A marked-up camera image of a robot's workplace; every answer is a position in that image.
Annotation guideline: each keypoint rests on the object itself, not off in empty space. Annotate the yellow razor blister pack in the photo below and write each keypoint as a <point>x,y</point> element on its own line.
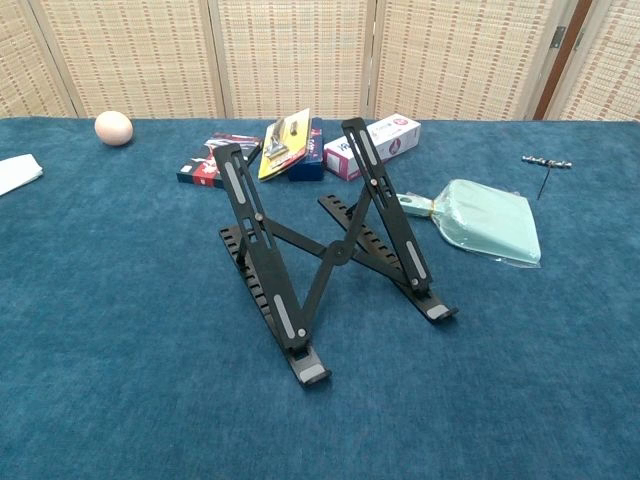
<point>287,145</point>

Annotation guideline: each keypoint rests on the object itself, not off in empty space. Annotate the white folded cloth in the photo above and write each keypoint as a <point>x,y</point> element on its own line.
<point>17,172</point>

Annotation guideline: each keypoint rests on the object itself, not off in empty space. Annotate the pale pink egg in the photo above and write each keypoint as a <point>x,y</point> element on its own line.
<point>114,128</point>

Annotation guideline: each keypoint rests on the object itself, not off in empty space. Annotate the woven bamboo folding screen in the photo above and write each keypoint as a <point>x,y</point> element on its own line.
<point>295,50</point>

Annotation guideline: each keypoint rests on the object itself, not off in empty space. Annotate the blue table cloth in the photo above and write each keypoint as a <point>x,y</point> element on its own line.
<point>100,350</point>

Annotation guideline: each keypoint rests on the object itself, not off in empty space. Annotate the black folding stand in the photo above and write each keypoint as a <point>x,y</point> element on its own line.
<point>340,252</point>

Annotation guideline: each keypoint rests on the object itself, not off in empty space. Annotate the black red card box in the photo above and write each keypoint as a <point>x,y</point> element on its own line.
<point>200,171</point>

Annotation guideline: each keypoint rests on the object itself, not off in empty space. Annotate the white toothpaste box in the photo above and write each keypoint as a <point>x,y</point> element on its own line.
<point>400,135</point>

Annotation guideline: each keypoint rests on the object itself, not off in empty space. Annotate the brown wooden post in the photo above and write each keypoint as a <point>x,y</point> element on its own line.
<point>562,65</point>

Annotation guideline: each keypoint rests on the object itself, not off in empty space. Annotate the dark blue box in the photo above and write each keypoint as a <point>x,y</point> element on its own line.
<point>307,169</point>

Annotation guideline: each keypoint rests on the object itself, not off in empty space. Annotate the metal screen hinge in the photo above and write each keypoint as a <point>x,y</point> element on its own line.
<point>558,37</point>

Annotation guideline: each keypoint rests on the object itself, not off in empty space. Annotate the mint green bagged dustpan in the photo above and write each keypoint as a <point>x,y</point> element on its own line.
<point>490,220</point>

